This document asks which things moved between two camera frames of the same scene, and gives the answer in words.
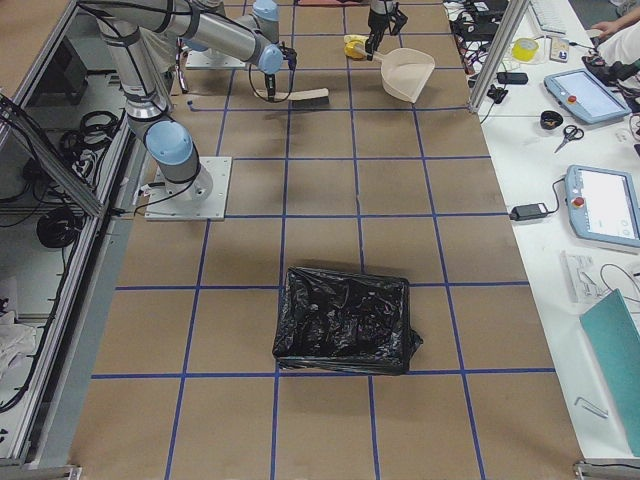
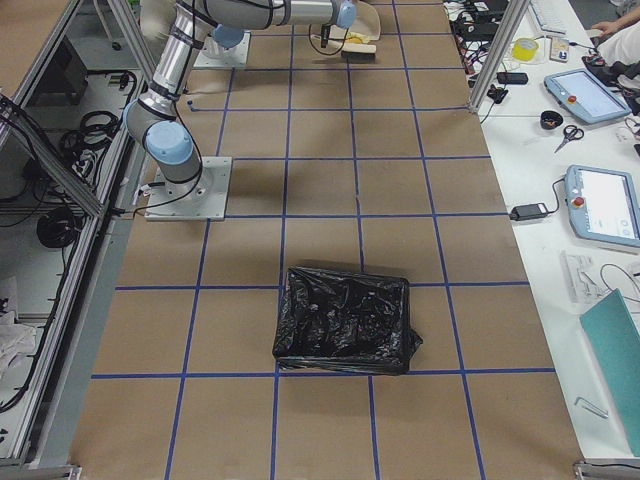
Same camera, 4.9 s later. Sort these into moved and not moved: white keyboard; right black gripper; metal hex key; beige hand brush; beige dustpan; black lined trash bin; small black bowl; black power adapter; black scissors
Moved: beige dustpan; beige hand brush; right black gripper
Not moved: black power adapter; black lined trash bin; white keyboard; metal hex key; small black bowl; black scissors
